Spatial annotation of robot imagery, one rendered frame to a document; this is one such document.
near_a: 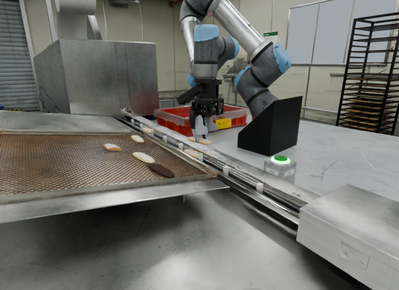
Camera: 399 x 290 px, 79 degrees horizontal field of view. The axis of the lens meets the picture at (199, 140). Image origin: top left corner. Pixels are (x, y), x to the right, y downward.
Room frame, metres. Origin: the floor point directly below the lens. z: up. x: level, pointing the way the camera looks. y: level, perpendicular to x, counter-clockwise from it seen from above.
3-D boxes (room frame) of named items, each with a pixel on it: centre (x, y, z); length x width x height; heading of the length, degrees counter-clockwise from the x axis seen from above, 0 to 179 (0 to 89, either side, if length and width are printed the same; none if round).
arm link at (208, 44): (0.80, -0.02, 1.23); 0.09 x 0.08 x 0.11; 142
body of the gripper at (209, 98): (0.79, -0.02, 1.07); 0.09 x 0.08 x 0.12; 52
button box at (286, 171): (0.69, -0.25, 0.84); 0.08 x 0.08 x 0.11; 35
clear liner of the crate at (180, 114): (1.45, -0.02, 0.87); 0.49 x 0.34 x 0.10; 126
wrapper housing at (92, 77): (3.27, 1.72, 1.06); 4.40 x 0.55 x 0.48; 35
